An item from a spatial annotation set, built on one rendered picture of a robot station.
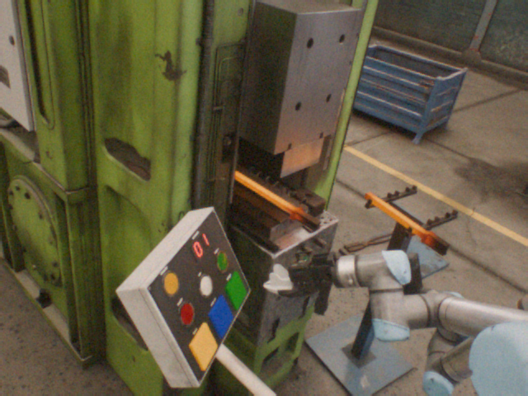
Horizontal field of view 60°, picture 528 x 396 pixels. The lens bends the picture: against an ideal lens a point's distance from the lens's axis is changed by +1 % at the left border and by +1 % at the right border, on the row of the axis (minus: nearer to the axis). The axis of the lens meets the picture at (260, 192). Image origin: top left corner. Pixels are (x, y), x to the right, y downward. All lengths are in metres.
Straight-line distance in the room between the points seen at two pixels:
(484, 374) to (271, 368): 1.53
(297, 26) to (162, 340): 0.82
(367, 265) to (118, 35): 0.98
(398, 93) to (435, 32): 4.58
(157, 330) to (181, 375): 0.13
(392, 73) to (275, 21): 3.99
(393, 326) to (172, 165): 0.70
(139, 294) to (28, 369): 1.49
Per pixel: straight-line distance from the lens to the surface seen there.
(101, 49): 1.51
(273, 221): 1.57
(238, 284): 1.25
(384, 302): 1.05
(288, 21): 1.25
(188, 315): 1.07
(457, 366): 1.33
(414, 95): 5.13
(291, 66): 1.26
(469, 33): 9.38
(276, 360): 2.22
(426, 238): 1.81
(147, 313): 1.02
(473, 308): 1.02
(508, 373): 0.72
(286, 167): 1.43
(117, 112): 1.58
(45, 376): 2.39
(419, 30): 9.83
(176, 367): 1.10
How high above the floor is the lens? 1.87
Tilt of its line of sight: 31 degrees down
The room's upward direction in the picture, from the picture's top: 9 degrees clockwise
